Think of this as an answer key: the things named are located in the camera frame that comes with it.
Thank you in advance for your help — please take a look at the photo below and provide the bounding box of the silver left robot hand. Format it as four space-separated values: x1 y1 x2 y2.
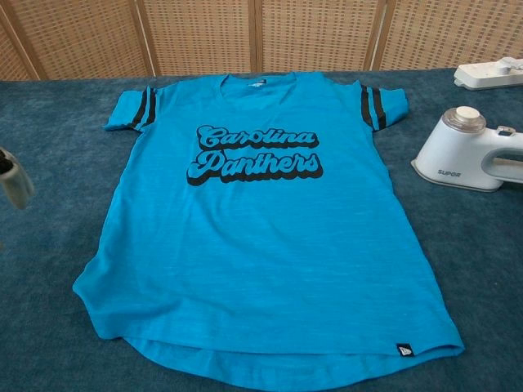
0 149 36 212

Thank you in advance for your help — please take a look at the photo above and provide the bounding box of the woven rattan folding screen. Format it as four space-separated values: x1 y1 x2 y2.
0 0 523 81

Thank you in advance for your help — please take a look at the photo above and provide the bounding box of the white power cord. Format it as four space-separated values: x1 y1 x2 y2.
494 56 523 75

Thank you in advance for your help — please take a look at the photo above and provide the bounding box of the dark blue carpeted table surface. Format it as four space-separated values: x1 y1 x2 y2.
0 67 523 392

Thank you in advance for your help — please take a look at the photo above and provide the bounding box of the white handheld garment steamer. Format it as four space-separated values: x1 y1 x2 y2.
410 105 523 193

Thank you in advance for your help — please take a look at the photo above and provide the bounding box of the white power strip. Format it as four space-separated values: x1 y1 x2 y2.
453 56 523 91

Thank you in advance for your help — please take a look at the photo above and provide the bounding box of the blue Carolina Panthers T-shirt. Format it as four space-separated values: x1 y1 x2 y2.
71 72 466 392

